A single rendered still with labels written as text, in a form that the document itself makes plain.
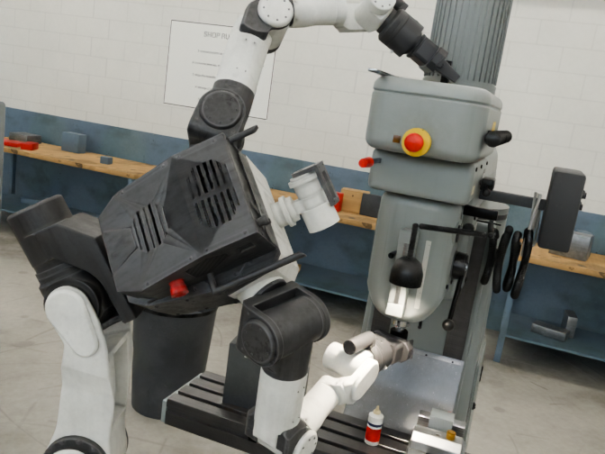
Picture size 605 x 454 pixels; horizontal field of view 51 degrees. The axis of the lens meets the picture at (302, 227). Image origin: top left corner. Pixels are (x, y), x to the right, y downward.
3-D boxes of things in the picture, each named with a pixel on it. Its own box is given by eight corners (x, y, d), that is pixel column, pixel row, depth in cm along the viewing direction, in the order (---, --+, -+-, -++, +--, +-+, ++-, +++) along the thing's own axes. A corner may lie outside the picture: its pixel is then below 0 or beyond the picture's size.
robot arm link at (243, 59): (237, 13, 146) (209, 96, 140) (247, -21, 134) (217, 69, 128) (284, 31, 149) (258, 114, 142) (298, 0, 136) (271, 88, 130)
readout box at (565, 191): (573, 255, 166) (591, 176, 162) (537, 247, 169) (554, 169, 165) (570, 242, 185) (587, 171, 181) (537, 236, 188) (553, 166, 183)
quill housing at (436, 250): (437, 333, 153) (462, 204, 146) (355, 313, 159) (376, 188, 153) (447, 313, 170) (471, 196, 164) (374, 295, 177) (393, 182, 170)
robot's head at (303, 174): (298, 220, 123) (332, 207, 120) (280, 179, 122) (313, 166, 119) (309, 210, 129) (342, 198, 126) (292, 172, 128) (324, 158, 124)
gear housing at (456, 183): (468, 207, 142) (477, 163, 140) (365, 187, 150) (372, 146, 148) (482, 194, 173) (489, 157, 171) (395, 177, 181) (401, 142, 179)
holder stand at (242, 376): (294, 421, 178) (304, 355, 174) (221, 403, 183) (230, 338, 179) (304, 403, 190) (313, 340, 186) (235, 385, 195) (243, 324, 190)
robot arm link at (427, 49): (418, 80, 158) (381, 49, 157) (443, 49, 157) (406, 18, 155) (428, 79, 146) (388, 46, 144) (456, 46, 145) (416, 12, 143)
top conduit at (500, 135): (500, 149, 132) (503, 131, 131) (479, 145, 133) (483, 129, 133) (510, 143, 173) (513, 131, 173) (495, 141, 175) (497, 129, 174)
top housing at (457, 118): (476, 166, 131) (492, 88, 128) (356, 146, 140) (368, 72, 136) (493, 157, 175) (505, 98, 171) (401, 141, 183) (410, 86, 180)
